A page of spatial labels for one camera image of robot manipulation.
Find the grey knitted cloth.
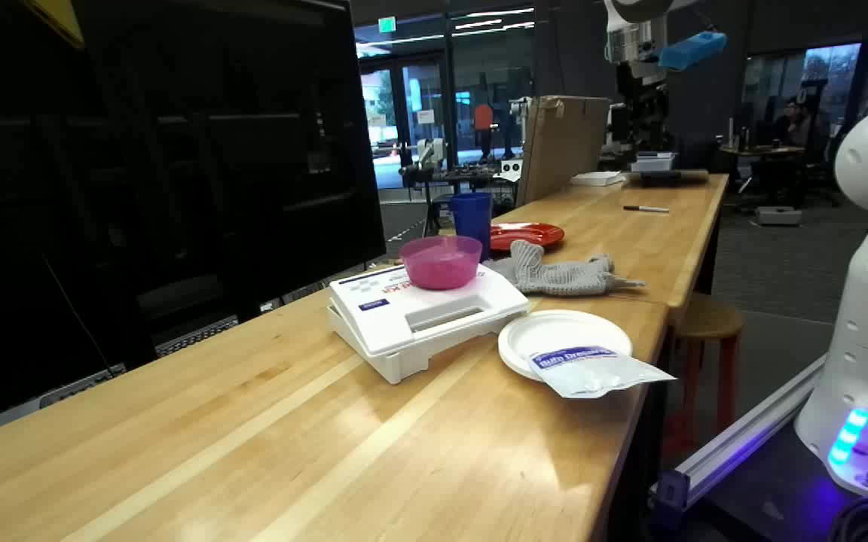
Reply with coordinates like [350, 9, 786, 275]
[481, 238, 647, 302]

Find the large cardboard box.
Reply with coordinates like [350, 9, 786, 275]
[516, 94, 611, 207]

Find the pink plastic bowl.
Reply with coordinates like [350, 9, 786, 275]
[397, 232, 485, 292]

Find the white paper stack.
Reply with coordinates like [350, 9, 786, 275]
[568, 169, 631, 191]

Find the blue plastic cup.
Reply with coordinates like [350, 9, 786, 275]
[446, 189, 497, 263]

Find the wooden stool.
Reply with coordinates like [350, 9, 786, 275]
[669, 292, 746, 433]

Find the large black monitor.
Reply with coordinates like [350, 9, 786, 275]
[0, 0, 389, 447]

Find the white kitchen scale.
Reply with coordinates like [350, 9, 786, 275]
[325, 263, 534, 384]

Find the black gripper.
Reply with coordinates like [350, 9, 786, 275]
[611, 57, 671, 130]

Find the aluminium rail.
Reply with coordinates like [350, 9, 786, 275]
[651, 356, 829, 514]

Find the red plate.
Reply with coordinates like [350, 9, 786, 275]
[489, 221, 567, 256]

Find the clear packet with blue label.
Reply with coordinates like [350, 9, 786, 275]
[526, 342, 678, 404]

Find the black tray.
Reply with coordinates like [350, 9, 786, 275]
[627, 146, 714, 189]

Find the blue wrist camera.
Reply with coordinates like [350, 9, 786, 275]
[658, 26, 730, 75]

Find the white paper plate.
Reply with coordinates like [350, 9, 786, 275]
[494, 308, 636, 384]

